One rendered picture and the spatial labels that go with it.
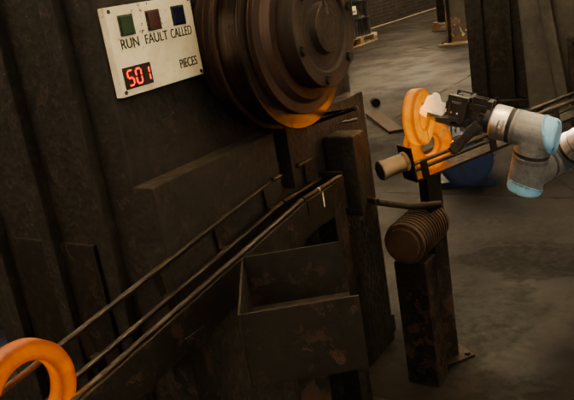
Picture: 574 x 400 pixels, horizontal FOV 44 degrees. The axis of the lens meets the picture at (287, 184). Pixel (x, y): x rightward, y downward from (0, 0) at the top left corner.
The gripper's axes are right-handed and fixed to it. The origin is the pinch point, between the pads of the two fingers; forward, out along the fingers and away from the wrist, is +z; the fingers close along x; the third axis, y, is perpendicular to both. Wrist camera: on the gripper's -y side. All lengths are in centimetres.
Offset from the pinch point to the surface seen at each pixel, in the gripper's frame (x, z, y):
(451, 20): -823, 269, -122
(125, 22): 72, 38, 26
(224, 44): 52, 28, 20
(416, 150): -10.5, 2.4, -15.3
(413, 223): 3.6, -5.4, -31.4
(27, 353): 118, 16, -18
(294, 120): 35.7, 18.0, 1.3
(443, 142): -18.3, -2.8, -13.6
